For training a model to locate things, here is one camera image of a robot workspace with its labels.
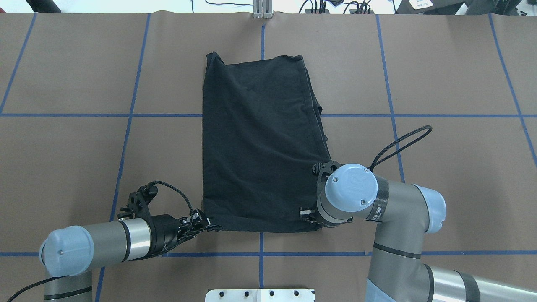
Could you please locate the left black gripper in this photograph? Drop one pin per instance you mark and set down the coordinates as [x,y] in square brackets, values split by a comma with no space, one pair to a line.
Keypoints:
[163,231]

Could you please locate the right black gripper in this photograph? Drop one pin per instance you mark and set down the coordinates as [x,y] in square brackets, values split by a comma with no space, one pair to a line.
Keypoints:
[306,213]

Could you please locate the black graphic t-shirt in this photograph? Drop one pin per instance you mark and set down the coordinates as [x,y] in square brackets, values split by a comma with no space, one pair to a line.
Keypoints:
[262,135]

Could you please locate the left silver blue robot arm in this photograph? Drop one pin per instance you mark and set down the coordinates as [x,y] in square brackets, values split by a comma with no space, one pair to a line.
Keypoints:
[70,254]

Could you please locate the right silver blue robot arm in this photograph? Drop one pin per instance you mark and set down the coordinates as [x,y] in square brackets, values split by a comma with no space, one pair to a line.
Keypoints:
[403,214]

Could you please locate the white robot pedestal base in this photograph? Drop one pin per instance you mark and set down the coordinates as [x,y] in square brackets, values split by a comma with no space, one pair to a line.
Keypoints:
[261,295]

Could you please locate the aluminium frame post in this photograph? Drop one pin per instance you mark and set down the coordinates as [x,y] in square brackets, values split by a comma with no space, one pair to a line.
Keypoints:
[263,9]

